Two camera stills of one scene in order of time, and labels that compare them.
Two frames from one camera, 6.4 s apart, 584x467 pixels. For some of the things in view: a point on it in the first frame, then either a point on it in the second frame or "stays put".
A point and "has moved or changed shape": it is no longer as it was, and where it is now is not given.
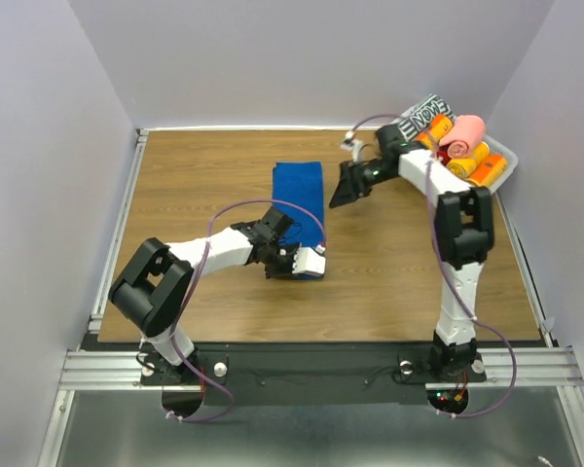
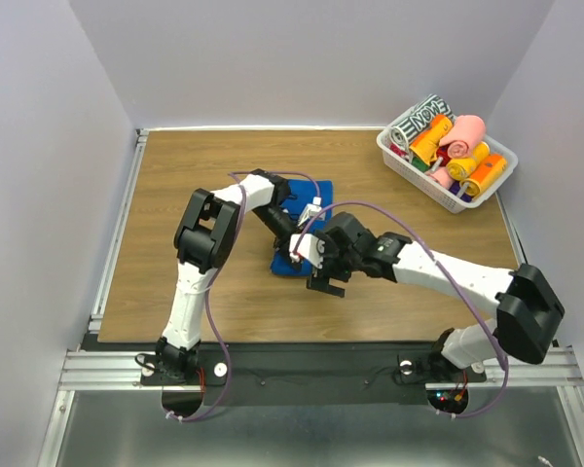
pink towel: [465, 132] stays put
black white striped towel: [415, 122] stays put
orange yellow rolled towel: [440, 126] stays put
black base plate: [302, 374] stays put
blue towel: [300, 182] has moved or changed shape
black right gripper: [350, 185] -> [321, 283]
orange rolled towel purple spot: [491, 169] stays put
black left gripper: [287, 271] -> [283, 243]
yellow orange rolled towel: [464, 167] stays put
